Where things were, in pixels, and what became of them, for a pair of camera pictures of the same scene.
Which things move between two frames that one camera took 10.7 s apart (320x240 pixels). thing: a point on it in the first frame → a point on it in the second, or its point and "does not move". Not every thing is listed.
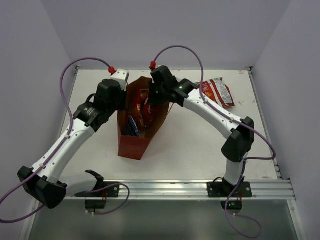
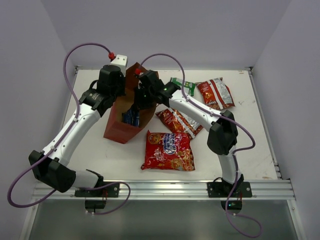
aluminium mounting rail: x=186 y=189 does not move
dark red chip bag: x=217 y=89 does not move
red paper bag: x=135 y=147 → x=114 y=130
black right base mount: x=222 y=189 does not move
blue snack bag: x=132 y=128 → x=131 y=116
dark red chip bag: x=149 y=115 → x=179 y=122
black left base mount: x=102 y=189 does not move
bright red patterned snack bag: x=143 y=108 → x=172 y=151
